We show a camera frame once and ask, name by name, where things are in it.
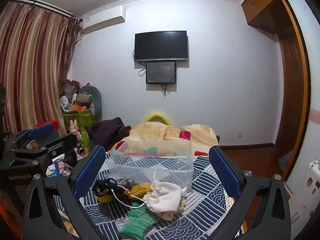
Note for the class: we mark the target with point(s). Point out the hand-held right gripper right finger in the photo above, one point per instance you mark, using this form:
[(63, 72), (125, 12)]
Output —
[(224, 173)]

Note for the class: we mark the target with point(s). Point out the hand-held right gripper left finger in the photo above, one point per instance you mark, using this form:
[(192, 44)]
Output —
[(89, 173)]

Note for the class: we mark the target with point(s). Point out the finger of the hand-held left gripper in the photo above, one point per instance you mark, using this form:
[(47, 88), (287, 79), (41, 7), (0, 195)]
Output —
[(62, 142), (41, 131)]

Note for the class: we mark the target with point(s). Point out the yellow cloth pouch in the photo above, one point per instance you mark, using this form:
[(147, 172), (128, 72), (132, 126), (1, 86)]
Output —
[(140, 190)]

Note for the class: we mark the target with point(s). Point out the white cloth pouch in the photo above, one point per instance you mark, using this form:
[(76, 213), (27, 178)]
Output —
[(163, 196)]

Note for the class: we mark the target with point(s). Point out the clear plastic box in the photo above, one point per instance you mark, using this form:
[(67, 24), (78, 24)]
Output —
[(155, 162)]

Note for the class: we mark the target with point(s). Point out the green knitted cloth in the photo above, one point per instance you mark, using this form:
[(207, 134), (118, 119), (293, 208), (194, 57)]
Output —
[(138, 223)]

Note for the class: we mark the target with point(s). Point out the red box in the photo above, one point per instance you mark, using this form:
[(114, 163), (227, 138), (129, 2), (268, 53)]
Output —
[(48, 123)]

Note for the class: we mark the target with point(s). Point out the pink bunny toy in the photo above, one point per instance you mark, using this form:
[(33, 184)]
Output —
[(74, 128)]

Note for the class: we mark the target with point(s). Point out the green bottle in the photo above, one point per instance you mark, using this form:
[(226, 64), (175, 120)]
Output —
[(85, 138)]

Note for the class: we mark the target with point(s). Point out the colourful papers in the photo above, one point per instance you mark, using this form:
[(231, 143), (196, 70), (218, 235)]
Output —
[(58, 166)]

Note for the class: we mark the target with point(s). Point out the green storage bin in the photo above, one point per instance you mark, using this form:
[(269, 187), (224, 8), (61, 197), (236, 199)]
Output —
[(83, 118)]

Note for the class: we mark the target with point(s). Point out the dark purple clothing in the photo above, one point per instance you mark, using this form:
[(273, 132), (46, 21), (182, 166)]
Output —
[(105, 131)]

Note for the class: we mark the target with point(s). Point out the blue patterned bed sheet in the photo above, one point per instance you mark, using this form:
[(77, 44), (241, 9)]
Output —
[(200, 212)]

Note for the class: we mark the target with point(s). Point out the beige cloth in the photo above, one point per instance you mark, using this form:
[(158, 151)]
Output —
[(175, 211)]

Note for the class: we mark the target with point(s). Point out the striped brown curtain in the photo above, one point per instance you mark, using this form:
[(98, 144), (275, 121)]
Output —
[(32, 62)]

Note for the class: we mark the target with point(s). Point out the yellow fleece blanket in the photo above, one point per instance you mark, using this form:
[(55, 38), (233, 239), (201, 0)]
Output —
[(155, 133)]

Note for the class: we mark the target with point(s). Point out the yellow hoop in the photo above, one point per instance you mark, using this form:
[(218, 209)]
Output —
[(158, 115)]

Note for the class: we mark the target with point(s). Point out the wooden door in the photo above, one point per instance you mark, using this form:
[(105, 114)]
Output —
[(291, 92)]

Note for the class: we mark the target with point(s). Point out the small black monitor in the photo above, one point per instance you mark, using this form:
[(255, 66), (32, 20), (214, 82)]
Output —
[(160, 72)]

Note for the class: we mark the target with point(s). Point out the white air conditioner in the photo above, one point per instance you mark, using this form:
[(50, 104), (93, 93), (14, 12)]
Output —
[(103, 18)]

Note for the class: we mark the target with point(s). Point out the wooden overhead cabinet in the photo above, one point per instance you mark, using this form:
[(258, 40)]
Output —
[(262, 2)]

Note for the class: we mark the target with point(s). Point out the white wall outlet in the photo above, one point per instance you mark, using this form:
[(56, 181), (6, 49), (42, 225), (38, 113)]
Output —
[(239, 134)]

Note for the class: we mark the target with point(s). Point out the curtain rail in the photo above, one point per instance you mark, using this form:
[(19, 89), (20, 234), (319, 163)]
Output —
[(42, 5)]

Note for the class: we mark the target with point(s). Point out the black wall television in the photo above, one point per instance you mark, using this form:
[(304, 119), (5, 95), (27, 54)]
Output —
[(161, 45)]

